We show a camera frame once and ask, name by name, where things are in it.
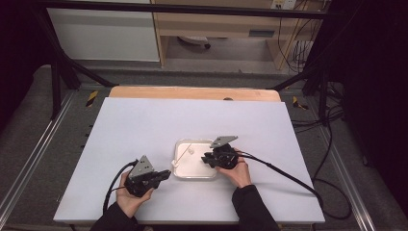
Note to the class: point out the black curtain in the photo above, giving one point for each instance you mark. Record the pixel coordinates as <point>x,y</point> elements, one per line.
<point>375,80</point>
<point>16,48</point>

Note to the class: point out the person's left hand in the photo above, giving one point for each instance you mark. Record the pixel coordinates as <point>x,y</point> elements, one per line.
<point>128,203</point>

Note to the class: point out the wooden table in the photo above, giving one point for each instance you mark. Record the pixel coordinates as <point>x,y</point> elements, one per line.
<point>192,93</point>

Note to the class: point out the black metal frame bar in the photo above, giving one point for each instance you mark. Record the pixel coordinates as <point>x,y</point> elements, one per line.
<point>192,9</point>

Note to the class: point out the white table board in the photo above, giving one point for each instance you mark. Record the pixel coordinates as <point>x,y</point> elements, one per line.
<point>144,128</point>

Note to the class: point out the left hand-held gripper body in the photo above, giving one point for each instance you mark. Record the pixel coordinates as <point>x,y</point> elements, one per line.
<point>139,181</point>

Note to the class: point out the office chair base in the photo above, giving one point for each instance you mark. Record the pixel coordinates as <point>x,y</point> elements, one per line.
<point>195,40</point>

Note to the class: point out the white cabinet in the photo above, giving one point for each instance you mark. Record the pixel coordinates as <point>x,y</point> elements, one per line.
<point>102,35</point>

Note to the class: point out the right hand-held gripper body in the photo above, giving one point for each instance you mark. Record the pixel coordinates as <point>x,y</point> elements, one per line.
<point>226,157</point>

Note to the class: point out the light wooden desk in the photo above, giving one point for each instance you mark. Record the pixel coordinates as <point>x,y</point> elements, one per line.
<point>218,24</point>

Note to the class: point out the white wall power outlet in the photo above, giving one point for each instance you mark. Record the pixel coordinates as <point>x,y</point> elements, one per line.
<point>284,4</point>

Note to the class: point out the yellow black floor tape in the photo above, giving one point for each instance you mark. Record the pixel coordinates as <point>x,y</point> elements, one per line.
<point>91,98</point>
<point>299,103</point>

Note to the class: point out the black metal stand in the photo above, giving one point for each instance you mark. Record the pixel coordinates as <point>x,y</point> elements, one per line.
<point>56,89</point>
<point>322,96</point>

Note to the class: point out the aluminium floor rail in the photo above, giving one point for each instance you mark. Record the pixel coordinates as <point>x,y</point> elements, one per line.
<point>35,150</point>
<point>346,179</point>

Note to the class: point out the square metal tray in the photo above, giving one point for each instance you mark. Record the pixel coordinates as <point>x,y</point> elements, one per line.
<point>192,170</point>

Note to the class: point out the person's right hand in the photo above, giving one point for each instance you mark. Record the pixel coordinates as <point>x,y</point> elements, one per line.
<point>240,174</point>

